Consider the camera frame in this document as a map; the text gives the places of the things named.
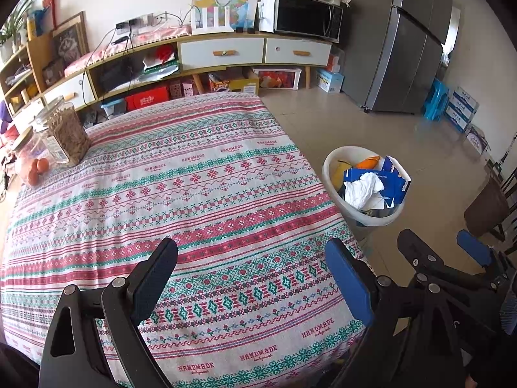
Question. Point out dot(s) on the colourful map paper bag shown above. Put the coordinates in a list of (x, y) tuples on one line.
[(218, 8)]

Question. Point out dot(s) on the white plastic bin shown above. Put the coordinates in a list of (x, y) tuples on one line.
[(365, 220)]

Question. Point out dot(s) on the white plastic crate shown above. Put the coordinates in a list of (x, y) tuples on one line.
[(278, 79)]

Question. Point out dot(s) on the red cloth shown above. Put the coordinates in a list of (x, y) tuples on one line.
[(165, 52)]

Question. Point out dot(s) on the green potted plant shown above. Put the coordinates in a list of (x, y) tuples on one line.
[(16, 20)]

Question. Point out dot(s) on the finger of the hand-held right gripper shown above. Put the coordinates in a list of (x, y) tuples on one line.
[(474, 248), (416, 250)]

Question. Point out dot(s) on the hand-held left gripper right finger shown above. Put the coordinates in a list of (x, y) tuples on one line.
[(349, 287)]

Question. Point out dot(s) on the clear jar of eggs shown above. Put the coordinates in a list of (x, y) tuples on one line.
[(34, 167)]

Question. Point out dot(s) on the grey steel refrigerator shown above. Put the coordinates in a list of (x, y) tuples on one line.
[(404, 48)]

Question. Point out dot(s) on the pink patterned box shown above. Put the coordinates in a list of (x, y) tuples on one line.
[(190, 89), (176, 89)]

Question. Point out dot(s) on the black microwave oven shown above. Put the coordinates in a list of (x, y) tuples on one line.
[(307, 18)]

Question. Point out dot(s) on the orange wrapper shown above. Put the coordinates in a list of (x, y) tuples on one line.
[(368, 163)]

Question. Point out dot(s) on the glass jar of pasta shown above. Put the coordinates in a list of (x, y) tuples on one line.
[(70, 137)]

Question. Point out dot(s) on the wooden open shelf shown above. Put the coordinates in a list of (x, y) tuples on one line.
[(38, 48)]

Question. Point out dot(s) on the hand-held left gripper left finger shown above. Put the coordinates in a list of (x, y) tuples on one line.
[(155, 283)]

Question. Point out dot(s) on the yellow cardboard box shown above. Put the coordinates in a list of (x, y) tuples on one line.
[(242, 87)]

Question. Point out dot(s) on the torn blue cardboard box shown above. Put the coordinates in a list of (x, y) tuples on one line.
[(355, 176)]

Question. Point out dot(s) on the red green patterned tablecloth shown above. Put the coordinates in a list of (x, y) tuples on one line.
[(202, 194)]

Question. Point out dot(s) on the brown wooden chair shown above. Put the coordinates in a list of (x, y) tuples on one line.
[(486, 210)]

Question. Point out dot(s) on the red gift box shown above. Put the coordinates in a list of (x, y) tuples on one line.
[(147, 99)]

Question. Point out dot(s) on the wooden white drawer cabinet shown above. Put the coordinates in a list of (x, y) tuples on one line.
[(222, 54)]

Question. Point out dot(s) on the pink patterned runner cloth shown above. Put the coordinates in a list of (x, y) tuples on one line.
[(161, 33)]

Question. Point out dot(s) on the white power strip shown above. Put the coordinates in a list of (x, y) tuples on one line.
[(137, 22)]

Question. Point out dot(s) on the blue plastic stool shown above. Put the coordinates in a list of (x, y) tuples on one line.
[(436, 101)]

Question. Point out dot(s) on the white tissue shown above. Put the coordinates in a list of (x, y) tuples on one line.
[(361, 192)]

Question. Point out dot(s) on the white blue carton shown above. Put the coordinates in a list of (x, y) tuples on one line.
[(329, 81), (456, 119), (464, 99), (476, 141)]

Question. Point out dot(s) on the white green plastic bags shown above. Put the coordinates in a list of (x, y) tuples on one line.
[(159, 72)]

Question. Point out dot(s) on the light blue plastic container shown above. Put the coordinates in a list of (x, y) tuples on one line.
[(115, 108)]

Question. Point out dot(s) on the framed dark picture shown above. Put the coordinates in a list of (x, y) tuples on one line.
[(70, 42)]

